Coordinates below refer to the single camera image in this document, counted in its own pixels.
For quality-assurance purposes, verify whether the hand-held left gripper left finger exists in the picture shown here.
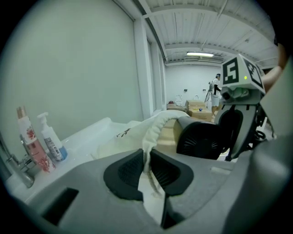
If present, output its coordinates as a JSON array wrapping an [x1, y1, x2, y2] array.
[[13, 148, 161, 234]]

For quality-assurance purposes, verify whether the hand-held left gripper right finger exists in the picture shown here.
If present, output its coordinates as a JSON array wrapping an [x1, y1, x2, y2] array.
[[150, 134, 293, 234]]

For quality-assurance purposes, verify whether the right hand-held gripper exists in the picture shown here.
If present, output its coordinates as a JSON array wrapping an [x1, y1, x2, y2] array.
[[215, 53, 266, 161]]

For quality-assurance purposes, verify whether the cream cloth bag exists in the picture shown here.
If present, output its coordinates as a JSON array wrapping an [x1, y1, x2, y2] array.
[[91, 111, 190, 197]]

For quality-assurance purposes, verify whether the person's right forearm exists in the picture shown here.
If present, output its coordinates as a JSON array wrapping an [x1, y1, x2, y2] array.
[[260, 43, 289, 92]]

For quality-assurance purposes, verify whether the large cardboard box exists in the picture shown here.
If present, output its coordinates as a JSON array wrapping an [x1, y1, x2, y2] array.
[[186, 107, 213, 122]]

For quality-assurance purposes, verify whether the flat cardboard box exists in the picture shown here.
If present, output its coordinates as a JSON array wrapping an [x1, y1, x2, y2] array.
[[184, 100, 208, 110]]

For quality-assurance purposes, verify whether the white vanity sink cabinet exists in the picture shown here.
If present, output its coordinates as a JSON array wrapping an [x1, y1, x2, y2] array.
[[6, 116, 147, 206]]

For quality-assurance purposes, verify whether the cardboard box with scoop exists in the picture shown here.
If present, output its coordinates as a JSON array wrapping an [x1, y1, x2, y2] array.
[[166, 103, 187, 112]]

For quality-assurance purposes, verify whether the white pump bottle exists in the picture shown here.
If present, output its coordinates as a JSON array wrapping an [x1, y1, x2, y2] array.
[[37, 112, 68, 162]]

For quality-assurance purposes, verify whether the pink floral bottle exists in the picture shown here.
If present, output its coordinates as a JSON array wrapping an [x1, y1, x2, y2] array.
[[16, 106, 56, 174]]

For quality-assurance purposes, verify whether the chrome faucet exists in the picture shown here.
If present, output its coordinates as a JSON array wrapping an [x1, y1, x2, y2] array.
[[0, 132, 35, 188]]

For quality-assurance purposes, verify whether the ceiling light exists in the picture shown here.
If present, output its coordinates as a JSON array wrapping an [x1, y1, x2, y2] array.
[[186, 52, 215, 57]]

